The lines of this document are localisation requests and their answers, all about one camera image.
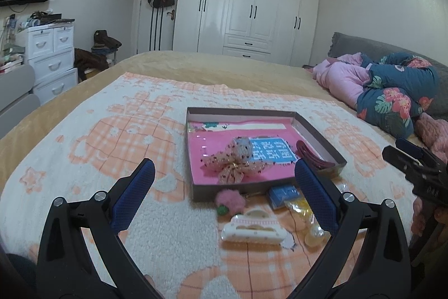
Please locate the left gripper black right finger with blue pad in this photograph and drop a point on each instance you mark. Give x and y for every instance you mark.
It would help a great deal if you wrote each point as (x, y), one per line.
(367, 254)

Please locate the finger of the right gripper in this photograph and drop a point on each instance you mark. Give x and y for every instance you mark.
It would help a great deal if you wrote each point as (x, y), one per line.
(403, 162)
(423, 155)

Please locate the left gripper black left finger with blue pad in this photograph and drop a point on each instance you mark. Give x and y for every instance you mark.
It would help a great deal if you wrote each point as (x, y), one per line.
(65, 268)

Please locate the clear bag with beads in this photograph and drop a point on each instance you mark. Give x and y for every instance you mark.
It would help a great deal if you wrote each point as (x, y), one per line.
(315, 235)

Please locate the dark red curved hair clip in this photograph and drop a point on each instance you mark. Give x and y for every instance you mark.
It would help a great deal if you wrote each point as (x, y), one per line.
(305, 153)

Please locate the blue plastic box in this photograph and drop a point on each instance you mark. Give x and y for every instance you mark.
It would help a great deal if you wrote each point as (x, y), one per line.
(279, 195)

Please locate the cream claw hair clip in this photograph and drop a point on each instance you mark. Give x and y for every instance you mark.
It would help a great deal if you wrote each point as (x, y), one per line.
(254, 227)

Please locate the dotted tulle bow hair clip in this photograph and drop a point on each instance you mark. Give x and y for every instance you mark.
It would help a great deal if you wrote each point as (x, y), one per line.
(235, 162)

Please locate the yellow jewelry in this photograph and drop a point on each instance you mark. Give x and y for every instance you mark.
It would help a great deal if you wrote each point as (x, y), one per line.
(301, 208)

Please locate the pink knitted blanket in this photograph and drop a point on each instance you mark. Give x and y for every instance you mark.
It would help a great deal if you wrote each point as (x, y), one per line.
(434, 134)

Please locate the floral blue quilt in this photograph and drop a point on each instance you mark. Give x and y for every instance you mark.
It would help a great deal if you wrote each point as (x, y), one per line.
(400, 87)

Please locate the pink folded blanket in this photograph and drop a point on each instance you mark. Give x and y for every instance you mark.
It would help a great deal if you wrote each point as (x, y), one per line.
(343, 77)

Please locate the grey headboard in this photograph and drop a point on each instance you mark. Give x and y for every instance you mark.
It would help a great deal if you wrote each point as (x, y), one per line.
(345, 44)

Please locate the tan bed cover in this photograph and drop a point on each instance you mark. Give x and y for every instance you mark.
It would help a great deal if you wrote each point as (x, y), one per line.
(194, 68)

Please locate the white and orange plush blanket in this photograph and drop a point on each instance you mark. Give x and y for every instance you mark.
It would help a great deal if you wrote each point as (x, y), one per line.
(156, 188)

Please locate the grey chair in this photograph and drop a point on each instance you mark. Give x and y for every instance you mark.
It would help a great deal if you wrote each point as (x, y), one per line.
(17, 98)

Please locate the brown box with pink lining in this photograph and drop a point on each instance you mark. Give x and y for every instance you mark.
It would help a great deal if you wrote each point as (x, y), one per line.
(274, 135)

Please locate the pile of dark clothes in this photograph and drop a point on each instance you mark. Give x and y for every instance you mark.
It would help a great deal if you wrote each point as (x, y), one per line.
(100, 57)

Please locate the white drawer cabinet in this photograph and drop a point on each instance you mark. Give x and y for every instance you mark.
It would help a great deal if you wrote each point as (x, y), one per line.
(49, 50)

